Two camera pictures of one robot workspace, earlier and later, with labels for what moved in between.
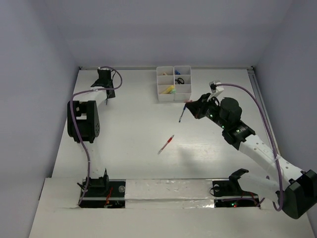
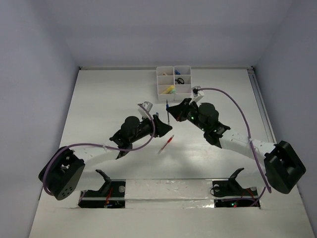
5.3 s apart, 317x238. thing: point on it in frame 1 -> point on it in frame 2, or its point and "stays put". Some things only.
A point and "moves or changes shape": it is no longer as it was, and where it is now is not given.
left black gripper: (111, 95) -> (162, 128)
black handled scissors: (179, 81) stays put
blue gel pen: (184, 108) moves or changes shape
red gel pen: (168, 142) stays put
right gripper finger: (197, 108) -> (178, 112)
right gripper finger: (204, 97) -> (185, 102)
